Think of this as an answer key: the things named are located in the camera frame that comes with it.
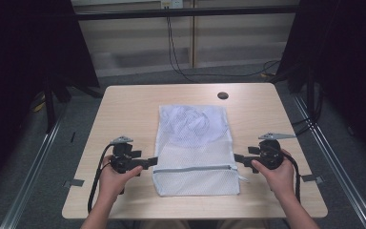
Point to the grey tape strip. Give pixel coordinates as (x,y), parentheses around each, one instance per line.
(74,183)
(314,179)

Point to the person's right leg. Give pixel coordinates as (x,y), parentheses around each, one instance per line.
(241,225)

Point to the white wall outlet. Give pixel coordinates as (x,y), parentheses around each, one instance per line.
(171,4)

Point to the white mesh laundry bag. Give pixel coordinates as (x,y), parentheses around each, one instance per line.
(197,183)

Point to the black metal stand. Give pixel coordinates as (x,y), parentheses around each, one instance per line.
(49,108)

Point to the black horizontal bar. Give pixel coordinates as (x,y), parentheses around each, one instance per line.
(187,12)

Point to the person's leg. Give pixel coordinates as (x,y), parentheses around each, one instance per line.
(241,225)
(162,225)

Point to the white garment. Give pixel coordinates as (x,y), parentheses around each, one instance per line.
(193,125)

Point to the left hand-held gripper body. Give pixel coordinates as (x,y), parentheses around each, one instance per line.
(120,162)

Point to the person's left leg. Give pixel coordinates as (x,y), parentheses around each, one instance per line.
(162,225)

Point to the person's left hand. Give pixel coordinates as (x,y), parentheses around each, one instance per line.
(112,184)

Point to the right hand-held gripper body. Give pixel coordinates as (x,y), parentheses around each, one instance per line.
(271,156)

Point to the black curtain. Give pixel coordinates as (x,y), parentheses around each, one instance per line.
(19,63)
(346,57)

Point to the yellow floor tape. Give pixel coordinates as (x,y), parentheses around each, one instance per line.
(39,103)

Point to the metal floor rail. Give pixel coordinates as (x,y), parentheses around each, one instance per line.
(340,171)
(31,178)

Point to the small black floor strip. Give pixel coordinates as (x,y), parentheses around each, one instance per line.
(73,137)

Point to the person's right hand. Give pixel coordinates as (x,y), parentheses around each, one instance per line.
(281,179)

